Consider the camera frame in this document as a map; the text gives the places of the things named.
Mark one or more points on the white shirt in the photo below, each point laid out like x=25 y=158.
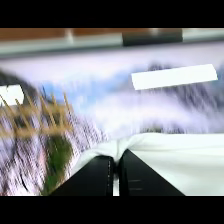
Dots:
x=186 y=163

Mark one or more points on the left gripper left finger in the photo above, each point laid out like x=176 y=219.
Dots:
x=95 y=178

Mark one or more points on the silver frame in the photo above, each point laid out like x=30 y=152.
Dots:
x=60 y=42

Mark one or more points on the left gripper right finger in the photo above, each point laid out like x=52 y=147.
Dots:
x=140 y=180

